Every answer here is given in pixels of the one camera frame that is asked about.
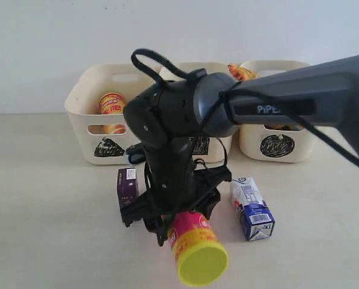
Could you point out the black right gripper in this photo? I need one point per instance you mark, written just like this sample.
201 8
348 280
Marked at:
199 194

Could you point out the pink chips can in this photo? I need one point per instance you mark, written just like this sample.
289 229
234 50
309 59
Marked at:
200 258

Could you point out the yellow chips can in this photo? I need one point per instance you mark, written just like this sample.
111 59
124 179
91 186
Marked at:
113 103

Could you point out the orange chip bag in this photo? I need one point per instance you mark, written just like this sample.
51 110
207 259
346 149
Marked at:
241 73

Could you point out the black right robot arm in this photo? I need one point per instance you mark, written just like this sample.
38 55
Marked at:
169 116

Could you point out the purple juice carton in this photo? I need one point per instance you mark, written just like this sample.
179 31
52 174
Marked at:
127 186

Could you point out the cream bin with square mark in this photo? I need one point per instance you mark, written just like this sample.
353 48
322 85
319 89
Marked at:
206 148

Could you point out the blue white milk carton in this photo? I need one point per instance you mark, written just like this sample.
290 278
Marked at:
255 217

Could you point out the cream bin with circle mark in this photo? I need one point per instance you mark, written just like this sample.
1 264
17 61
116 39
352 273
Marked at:
287 144

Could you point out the cream bin with triangle mark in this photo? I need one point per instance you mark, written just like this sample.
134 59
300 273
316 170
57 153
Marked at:
82 105

